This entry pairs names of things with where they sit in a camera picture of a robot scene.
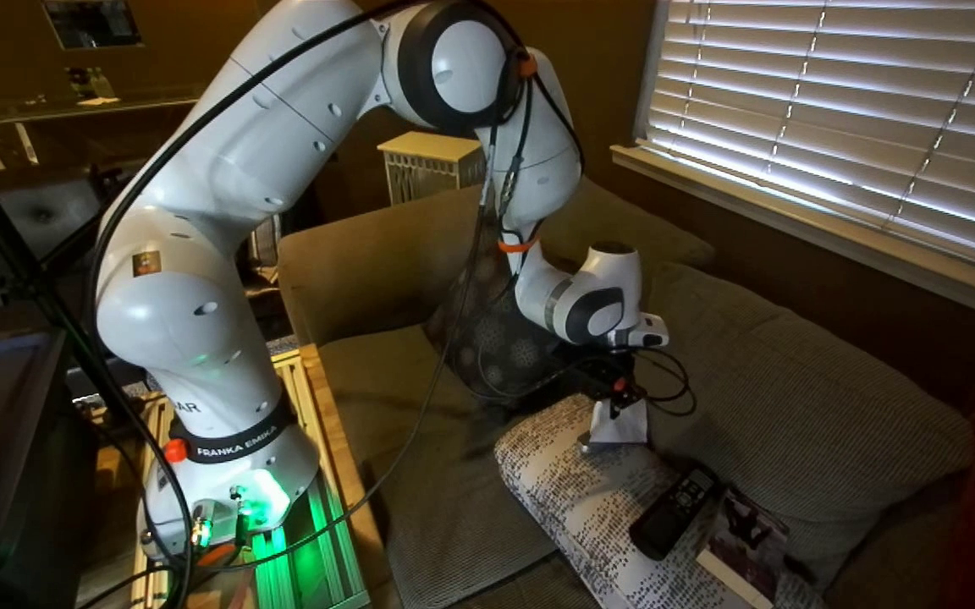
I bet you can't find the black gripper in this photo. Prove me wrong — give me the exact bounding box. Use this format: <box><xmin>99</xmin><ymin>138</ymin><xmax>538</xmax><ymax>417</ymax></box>
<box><xmin>552</xmin><ymin>343</ymin><xmax>657</xmax><ymax>427</ymax></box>

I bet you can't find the white paper napkin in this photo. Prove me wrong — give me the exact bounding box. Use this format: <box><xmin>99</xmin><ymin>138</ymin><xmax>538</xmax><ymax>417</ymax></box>
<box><xmin>581</xmin><ymin>396</ymin><xmax>653</xmax><ymax>456</ymax></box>

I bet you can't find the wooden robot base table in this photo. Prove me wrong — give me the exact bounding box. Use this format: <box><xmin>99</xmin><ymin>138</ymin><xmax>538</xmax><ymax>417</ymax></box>
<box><xmin>75</xmin><ymin>343</ymin><xmax>371</xmax><ymax>609</ymax></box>

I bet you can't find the black remote control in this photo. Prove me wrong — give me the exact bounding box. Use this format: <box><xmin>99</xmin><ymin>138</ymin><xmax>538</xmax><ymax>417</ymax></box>
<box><xmin>626</xmin><ymin>462</ymin><xmax>723</xmax><ymax>564</ymax></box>

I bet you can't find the white speckled flat pillow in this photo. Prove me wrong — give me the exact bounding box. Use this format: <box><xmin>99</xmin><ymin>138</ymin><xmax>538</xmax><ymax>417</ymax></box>
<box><xmin>495</xmin><ymin>388</ymin><xmax>831</xmax><ymax>609</ymax></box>

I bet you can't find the dark floral throw pillow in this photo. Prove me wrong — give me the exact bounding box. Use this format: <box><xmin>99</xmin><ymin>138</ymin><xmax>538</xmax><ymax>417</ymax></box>
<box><xmin>423</xmin><ymin>206</ymin><xmax>581</xmax><ymax>417</ymax></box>

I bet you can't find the glossy magazine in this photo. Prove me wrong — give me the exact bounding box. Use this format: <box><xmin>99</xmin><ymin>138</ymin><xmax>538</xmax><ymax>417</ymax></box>
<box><xmin>694</xmin><ymin>483</ymin><xmax>827</xmax><ymax>609</ymax></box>

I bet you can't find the grey fabric sofa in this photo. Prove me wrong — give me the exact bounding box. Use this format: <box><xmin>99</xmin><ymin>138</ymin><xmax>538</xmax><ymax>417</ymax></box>
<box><xmin>274</xmin><ymin>179</ymin><xmax>975</xmax><ymax>609</ymax></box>

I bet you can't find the wooden window sill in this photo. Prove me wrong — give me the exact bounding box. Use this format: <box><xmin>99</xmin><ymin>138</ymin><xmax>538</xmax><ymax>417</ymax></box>
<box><xmin>609</xmin><ymin>138</ymin><xmax>975</xmax><ymax>332</ymax></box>

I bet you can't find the white wicker cabinet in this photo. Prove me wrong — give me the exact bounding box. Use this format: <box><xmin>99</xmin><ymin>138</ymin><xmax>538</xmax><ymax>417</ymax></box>
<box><xmin>377</xmin><ymin>128</ymin><xmax>486</xmax><ymax>211</ymax></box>

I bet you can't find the white window blind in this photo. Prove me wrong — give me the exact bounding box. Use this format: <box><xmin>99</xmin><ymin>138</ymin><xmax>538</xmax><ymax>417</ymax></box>
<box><xmin>648</xmin><ymin>0</ymin><xmax>975</xmax><ymax>286</ymax></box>

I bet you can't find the dark tufted armchair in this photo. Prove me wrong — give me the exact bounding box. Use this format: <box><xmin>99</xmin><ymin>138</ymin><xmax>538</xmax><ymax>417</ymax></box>
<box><xmin>0</xmin><ymin>165</ymin><xmax>108</xmax><ymax>315</ymax></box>

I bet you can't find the small shelf ornament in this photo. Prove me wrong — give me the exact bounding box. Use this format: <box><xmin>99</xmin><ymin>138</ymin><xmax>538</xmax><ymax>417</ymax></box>
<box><xmin>62</xmin><ymin>64</ymin><xmax>126</xmax><ymax>113</ymax></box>

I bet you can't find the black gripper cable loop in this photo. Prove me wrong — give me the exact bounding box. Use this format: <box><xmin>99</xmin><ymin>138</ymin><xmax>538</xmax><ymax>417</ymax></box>
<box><xmin>630</xmin><ymin>343</ymin><xmax>699</xmax><ymax>420</ymax></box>

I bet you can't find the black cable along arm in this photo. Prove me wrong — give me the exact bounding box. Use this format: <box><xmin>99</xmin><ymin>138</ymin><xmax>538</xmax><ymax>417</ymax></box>
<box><xmin>54</xmin><ymin>0</ymin><xmax>423</xmax><ymax>376</ymax></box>

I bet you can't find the wall shelf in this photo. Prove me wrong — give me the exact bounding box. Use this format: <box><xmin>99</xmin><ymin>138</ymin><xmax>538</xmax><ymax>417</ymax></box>
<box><xmin>0</xmin><ymin>92</ymin><xmax>196</xmax><ymax>171</ymax></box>

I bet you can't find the framed wall picture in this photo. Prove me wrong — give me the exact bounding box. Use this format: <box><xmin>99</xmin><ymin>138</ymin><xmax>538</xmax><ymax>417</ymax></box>
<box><xmin>41</xmin><ymin>0</ymin><xmax>150</xmax><ymax>55</ymax></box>

